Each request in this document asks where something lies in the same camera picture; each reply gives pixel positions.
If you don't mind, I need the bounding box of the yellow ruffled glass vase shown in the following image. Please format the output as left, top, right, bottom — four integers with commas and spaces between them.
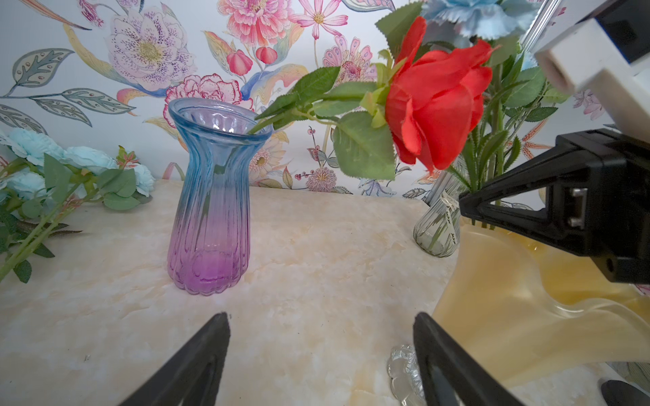
433, 224, 649, 387

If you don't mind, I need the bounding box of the clear ribbed glass vase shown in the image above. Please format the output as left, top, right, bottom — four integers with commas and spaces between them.
413, 172, 467, 258

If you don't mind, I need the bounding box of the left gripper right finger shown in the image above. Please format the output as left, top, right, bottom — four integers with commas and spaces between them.
413, 312, 521, 406

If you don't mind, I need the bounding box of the light blue rose stem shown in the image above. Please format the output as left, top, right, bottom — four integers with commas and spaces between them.
1, 129, 155, 284

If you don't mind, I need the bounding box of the blue purple glass vase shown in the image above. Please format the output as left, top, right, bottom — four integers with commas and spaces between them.
168, 98, 274, 296

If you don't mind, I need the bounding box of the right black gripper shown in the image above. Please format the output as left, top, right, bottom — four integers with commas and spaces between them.
459, 129, 649, 284

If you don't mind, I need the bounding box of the pink rose blue carnation bouquet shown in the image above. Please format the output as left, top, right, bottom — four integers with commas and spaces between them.
420, 0, 572, 194

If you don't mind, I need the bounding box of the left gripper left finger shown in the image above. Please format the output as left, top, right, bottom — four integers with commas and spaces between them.
121, 312, 230, 406

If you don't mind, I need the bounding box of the red rose stem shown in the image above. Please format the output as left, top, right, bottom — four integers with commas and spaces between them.
252, 17, 494, 180

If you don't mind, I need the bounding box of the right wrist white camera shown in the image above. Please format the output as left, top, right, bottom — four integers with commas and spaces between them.
535, 1, 649, 144

